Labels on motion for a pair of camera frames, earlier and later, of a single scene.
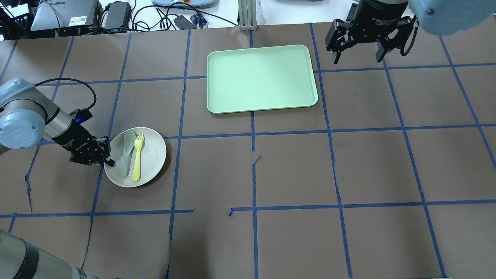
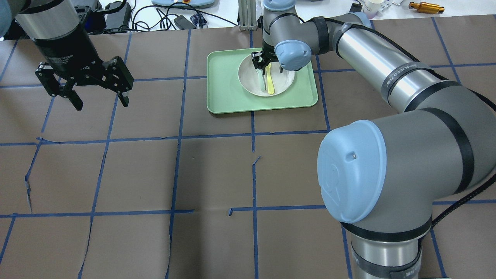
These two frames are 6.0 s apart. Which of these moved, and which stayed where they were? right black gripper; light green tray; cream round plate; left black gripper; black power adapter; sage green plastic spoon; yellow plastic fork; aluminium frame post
Moved: left black gripper; right black gripper; yellow plastic fork; cream round plate; sage green plastic spoon
Stayed: light green tray; black power adapter; aluminium frame post
